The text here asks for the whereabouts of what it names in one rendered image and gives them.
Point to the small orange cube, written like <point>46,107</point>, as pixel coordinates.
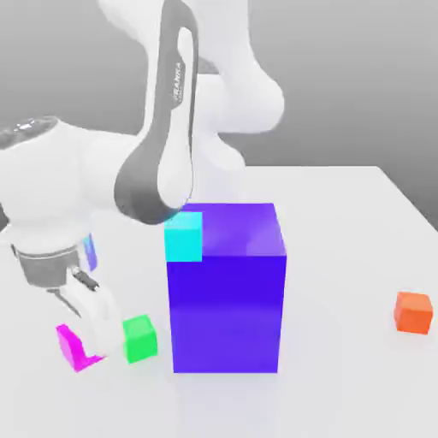
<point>412,314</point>

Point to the small magenta cube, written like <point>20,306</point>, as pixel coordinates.
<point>70,345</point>

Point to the small green cube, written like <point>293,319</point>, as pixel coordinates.
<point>141,340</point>

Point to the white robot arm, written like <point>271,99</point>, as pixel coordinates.
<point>68,178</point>

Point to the large blue box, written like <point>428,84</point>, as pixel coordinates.
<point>226,308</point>

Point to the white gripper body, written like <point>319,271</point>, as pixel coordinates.
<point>97,320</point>

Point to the small cyan cube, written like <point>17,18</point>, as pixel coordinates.
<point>183,237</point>

